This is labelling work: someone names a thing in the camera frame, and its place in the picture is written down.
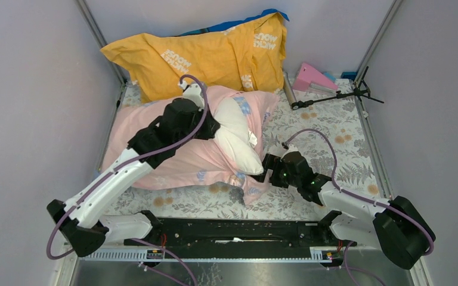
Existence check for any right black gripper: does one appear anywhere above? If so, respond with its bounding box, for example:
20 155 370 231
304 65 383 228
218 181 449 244
251 153 301 189

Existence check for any white pillow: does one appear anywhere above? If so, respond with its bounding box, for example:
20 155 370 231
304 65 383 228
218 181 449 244
213 98 264 175

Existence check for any blue Elsa pillowcase pink inside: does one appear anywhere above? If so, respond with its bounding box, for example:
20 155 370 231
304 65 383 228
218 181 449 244
101 86 279 205

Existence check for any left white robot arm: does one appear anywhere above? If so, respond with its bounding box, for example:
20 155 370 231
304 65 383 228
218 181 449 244
47 98 219 257

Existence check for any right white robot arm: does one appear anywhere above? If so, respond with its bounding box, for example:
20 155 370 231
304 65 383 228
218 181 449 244
253 151 436 270

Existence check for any yellow Mickey Mouse pillow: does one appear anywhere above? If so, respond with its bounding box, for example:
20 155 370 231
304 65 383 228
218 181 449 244
101 12 287 103

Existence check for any blue cloth behind pillow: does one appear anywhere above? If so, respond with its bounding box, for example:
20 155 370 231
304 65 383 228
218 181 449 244
177 8 290 37

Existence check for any floral patterned mat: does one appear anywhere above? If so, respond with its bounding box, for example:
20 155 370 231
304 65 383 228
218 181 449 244
88 79 384 222

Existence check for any metal cylinder rod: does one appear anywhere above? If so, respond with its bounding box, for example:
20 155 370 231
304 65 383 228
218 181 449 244
283 71 298 110

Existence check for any pink wedge block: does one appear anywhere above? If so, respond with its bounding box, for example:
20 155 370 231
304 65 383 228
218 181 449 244
292 62 338 93

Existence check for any black tripod stand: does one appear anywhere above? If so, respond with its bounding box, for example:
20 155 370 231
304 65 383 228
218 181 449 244
289 66 385 110

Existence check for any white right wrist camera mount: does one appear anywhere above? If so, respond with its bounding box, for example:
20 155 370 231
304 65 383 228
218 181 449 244
278 142 299 158

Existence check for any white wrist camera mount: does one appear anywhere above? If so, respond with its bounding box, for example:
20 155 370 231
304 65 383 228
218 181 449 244
278 142 299 158
178 81 205 109

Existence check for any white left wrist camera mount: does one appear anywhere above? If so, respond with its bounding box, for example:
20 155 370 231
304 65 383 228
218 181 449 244
178 81 205 109

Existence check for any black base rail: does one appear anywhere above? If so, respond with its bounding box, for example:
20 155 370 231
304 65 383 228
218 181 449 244
124 211 348 261

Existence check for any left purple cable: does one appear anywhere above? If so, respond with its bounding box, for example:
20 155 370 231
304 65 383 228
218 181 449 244
46 74 210 286

